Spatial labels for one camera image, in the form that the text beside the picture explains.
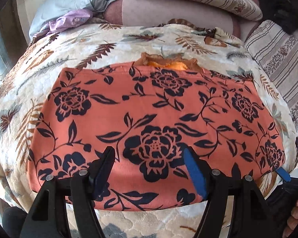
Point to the lilac floral cloth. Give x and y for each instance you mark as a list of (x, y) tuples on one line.
[(70, 20)]

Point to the orange floral garment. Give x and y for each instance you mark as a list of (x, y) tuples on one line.
[(150, 115)]

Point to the pale pink bed sheet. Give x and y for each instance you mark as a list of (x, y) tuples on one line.
[(150, 13)]

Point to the person's right hand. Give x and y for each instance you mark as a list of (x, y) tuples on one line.
[(292, 222)]

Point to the striped beige flat pillow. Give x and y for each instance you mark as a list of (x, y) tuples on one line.
[(277, 53)]

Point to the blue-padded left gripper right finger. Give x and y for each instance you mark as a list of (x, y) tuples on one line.
[(251, 216)]

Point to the black clothing pile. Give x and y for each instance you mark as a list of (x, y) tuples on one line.
[(281, 12)]

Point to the cream leaf-pattern plush blanket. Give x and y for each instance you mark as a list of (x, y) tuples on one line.
[(177, 45)]

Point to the light blue grey cloth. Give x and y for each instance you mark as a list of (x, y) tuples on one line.
[(53, 9)]

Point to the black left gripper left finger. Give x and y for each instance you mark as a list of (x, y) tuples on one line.
[(48, 215)]

